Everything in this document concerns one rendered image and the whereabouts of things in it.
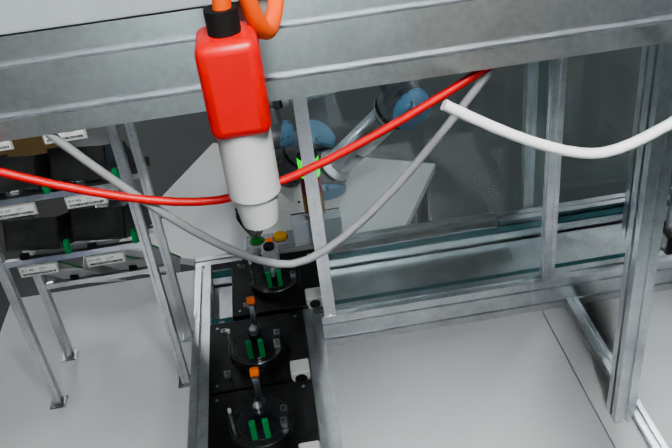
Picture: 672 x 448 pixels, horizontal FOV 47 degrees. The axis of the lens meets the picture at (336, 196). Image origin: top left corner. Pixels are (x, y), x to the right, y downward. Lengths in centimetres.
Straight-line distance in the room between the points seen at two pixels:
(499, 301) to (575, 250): 31
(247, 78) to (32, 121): 22
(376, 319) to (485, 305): 29
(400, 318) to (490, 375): 27
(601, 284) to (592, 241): 19
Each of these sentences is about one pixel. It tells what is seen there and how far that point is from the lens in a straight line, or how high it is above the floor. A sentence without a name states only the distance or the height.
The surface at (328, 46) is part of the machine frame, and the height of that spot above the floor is 205.
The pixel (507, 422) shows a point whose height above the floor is 86.
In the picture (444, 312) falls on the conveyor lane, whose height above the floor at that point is 91.
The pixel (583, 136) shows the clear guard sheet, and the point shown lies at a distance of 235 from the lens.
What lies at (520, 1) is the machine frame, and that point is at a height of 206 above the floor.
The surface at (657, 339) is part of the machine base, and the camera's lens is 214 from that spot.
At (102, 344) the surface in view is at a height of 86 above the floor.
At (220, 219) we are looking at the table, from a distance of 264.
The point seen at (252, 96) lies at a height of 206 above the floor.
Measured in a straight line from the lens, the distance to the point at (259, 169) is 59.
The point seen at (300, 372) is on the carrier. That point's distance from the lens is 185.
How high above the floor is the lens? 229
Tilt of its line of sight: 33 degrees down
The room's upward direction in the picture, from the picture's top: 7 degrees counter-clockwise
